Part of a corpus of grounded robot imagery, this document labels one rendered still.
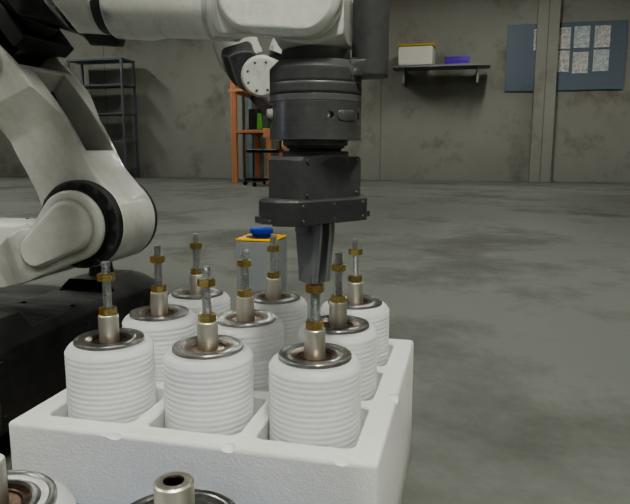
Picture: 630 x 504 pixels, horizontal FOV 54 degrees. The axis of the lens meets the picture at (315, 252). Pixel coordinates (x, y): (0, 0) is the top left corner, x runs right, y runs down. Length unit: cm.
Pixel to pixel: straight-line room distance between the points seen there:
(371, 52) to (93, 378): 43
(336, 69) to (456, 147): 940
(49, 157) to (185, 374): 55
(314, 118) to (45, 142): 62
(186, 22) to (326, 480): 45
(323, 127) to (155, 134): 1069
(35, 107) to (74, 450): 59
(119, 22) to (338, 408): 43
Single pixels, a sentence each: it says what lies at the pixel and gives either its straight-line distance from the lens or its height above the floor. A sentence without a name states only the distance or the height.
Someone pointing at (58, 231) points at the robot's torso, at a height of 34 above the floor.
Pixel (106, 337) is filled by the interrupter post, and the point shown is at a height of 26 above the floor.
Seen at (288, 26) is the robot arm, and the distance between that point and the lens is 57.
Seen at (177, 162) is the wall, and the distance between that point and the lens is 1107.
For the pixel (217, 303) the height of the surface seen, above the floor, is 24.
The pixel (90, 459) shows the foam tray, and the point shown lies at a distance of 70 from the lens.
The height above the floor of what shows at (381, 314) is 24.
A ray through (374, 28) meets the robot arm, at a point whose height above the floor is 57.
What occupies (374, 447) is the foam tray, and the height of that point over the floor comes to 18.
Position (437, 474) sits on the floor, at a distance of 97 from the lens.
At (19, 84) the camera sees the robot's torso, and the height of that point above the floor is 56.
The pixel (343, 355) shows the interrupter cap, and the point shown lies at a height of 25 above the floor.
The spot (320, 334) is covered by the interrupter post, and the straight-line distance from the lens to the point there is 63.
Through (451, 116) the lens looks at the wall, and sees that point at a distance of 998.
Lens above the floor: 46
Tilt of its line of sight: 9 degrees down
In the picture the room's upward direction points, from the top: straight up
